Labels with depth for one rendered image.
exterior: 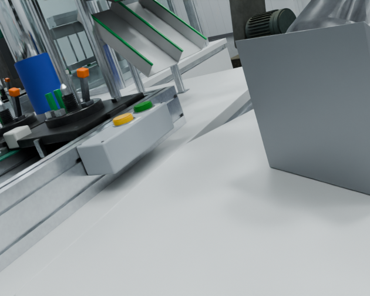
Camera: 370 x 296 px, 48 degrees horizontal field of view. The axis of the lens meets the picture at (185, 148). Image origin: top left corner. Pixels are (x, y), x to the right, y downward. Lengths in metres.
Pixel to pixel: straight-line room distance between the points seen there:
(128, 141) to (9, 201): 0.23
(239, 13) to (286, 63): 5.63
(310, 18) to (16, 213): 0.50
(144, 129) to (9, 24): 1.24
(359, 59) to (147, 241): 0.34
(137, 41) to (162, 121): 0.42
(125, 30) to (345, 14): 0.82
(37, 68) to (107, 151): 1.24
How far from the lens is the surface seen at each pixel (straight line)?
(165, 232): 0.57
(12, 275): 0.65
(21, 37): 1.94
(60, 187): 0.74
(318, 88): 0.51
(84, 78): 0.95
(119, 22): 1.28
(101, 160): 0.74
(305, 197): 0.55
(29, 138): 0.97
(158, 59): 1.18
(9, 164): 1.01
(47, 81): 1.94
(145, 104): 0.84
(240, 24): 6.15
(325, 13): 0.52
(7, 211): 0.68
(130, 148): 0.76
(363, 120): 0.49
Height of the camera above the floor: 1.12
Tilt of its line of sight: 18 degrees down
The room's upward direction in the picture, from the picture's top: 19 degrees counter-clockwise
